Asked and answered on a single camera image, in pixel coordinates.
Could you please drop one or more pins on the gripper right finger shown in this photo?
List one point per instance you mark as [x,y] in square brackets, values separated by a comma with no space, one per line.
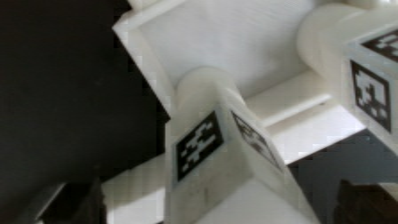
[366,203]

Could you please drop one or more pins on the white U-shaped fence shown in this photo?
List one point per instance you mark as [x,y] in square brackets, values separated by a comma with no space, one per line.
[134,192]

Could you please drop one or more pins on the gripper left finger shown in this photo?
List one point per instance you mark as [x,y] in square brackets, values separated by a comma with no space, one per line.
[70,204]

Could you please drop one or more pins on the white chair leg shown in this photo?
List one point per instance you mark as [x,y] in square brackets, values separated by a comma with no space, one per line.
[349,49]
[230,183]

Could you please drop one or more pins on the white chair seat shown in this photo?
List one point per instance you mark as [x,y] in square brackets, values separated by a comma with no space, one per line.
[235,35]

